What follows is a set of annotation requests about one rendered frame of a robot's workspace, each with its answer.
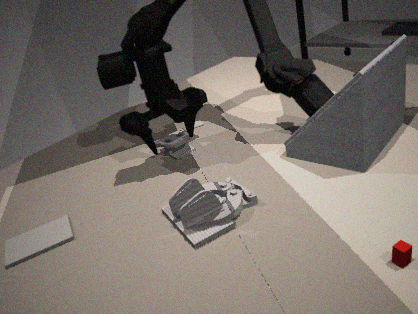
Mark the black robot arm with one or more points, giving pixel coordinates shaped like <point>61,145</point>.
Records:
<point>278,69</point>

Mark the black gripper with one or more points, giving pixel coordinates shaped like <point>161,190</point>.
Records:
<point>136,123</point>

